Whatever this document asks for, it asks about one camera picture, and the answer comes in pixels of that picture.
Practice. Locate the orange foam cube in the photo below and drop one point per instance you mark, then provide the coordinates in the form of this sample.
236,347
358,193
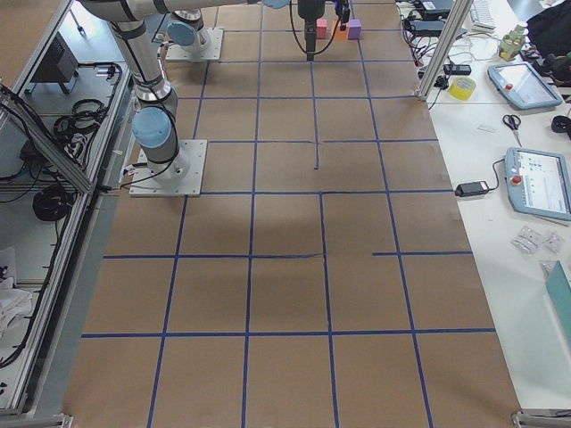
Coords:
341,34

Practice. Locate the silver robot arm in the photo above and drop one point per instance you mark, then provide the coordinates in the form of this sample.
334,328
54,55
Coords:
194,19
127,22

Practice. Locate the purple foam cube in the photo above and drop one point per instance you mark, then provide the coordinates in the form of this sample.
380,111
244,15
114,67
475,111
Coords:
354,29

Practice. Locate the red foam cube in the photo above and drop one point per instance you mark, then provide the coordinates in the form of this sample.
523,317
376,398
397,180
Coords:
321,28

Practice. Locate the yellow tape roll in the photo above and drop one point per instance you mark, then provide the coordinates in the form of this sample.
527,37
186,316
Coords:
462,88

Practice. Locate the far teach pendant tablet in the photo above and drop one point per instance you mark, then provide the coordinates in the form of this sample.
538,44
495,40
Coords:
523,87

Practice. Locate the teach pendant tablet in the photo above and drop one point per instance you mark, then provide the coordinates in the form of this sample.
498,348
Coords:
523,87
538,183

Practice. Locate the black power adapter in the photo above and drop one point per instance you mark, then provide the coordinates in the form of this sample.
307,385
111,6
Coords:
470,189

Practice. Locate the near teach pendant tablet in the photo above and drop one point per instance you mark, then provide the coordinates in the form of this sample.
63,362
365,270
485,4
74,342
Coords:
538,183

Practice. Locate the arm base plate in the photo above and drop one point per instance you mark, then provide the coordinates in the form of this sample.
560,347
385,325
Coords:
184,176
189,45

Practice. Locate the aluminium frame post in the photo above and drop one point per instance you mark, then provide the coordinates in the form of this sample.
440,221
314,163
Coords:
457,15

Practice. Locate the black handled scissors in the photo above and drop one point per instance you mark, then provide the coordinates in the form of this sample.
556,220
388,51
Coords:
513,122

